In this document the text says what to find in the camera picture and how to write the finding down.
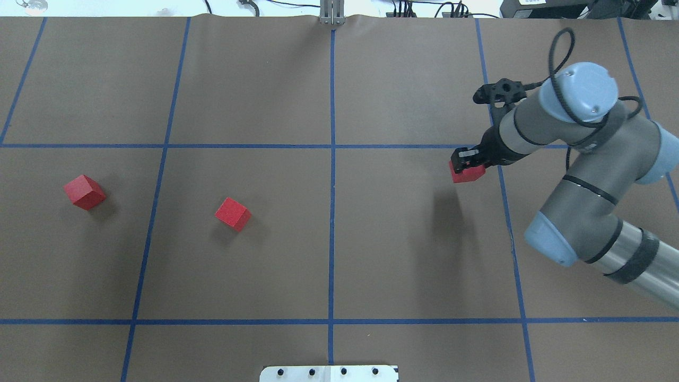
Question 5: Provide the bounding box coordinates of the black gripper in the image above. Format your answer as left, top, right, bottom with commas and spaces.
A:
451, 140, 526, 175

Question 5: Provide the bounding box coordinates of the red cube block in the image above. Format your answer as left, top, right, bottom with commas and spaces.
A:
63, 175, 107, 211
214, 197, 252, 232
448, 161, 486, 184

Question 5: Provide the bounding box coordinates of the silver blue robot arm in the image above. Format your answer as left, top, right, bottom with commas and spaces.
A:
449, 62, 677, 309

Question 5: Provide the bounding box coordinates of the brown paper table mat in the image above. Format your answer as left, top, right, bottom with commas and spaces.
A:
1, 14, 677, 381

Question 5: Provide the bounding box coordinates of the red cube near block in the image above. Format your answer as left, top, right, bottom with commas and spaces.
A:
63, 175, 107, 211

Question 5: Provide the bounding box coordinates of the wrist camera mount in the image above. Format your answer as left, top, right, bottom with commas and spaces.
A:
472, 78, 528, 106

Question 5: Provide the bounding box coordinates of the aluminium frame post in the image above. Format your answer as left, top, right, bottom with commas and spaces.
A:
319, 0, 346, 26

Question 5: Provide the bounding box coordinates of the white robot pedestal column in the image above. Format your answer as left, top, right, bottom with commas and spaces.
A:
259, 364, 400, 381

